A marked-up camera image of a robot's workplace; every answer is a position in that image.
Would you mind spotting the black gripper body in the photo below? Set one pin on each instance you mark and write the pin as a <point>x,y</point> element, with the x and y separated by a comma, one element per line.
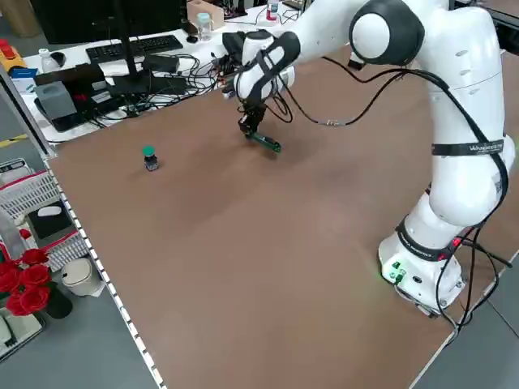
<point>254,109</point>

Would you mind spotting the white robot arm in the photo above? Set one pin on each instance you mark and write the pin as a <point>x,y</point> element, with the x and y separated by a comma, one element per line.
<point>458,40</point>

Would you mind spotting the clear glass jar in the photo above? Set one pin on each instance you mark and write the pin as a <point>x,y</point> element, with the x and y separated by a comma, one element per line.
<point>204,26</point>

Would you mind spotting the bottle with red label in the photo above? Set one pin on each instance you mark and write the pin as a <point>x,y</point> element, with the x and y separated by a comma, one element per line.
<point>272,11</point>

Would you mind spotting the black power adapter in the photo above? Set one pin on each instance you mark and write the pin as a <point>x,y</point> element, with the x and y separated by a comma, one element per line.
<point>161,62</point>

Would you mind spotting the brown cardboard box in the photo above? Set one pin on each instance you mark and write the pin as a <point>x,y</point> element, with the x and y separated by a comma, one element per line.
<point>211,14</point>

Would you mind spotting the black keyboard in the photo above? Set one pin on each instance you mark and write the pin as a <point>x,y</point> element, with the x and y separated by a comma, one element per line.
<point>134,46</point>

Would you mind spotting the black monitor stand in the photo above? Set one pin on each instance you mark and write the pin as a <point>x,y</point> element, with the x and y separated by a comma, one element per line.
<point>129,48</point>

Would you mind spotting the black monitor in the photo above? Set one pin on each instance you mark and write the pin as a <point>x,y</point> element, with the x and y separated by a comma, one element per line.
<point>101,20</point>

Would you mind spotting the grey box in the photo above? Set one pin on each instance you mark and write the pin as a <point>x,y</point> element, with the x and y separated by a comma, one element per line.
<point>54,101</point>

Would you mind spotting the white bottle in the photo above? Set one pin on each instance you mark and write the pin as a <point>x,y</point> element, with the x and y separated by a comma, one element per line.
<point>48,62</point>

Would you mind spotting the white mouse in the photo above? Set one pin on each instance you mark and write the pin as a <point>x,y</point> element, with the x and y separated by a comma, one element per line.
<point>49,211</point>

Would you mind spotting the black mouse pad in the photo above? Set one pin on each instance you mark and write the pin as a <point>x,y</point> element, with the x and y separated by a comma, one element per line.
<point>50,225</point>

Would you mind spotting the small white bin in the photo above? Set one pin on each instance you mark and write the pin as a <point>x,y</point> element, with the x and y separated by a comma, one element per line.
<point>81,277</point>

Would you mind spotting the blue box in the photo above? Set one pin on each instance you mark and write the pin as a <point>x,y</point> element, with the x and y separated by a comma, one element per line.
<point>24,79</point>

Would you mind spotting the white plastic basket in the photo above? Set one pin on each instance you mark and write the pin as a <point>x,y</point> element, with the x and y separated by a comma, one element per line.
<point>28,194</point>

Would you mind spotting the black vase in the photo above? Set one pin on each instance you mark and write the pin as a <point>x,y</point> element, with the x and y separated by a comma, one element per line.
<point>58,304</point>

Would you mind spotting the red roses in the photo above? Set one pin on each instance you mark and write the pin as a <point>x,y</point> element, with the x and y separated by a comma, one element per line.
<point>28,283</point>

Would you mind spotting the aluminium frame post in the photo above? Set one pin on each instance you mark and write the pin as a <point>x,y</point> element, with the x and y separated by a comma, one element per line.
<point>24,109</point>

